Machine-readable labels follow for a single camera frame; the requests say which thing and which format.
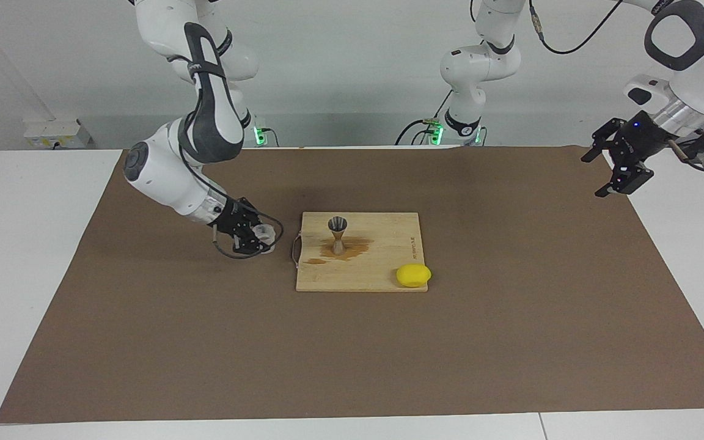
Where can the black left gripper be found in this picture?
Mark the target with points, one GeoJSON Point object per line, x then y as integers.
{"type": "Point", "coordinates": [639, 137]}

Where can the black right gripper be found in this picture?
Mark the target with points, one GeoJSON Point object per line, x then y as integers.
{"type": "Point", "coordinates": [233, 220]}

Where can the metal double jigger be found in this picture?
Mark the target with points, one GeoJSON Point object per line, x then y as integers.
{"type": "Point", "coordinates": [338, 225]}

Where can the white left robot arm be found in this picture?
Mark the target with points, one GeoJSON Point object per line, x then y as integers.
{"type": "Point", "coordinates": [480, 61]}

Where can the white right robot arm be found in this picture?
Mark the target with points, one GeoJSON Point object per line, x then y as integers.
{"type": "Point", "coordinates": [162, 177]}

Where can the brown table mat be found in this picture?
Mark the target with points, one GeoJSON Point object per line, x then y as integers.
{"type": "Point", "coordinates": [205, 342]}

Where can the wooden cutting board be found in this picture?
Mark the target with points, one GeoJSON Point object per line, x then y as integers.
{"type": "Point", "coordinates": [382, 232]}

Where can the yellow lemon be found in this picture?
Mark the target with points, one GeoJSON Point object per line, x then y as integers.
{"type": "Point", "coordinates": [413, 275]}

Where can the white power strip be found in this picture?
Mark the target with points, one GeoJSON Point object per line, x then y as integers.
{"type": "Point", "coordinates": [52, 131]}

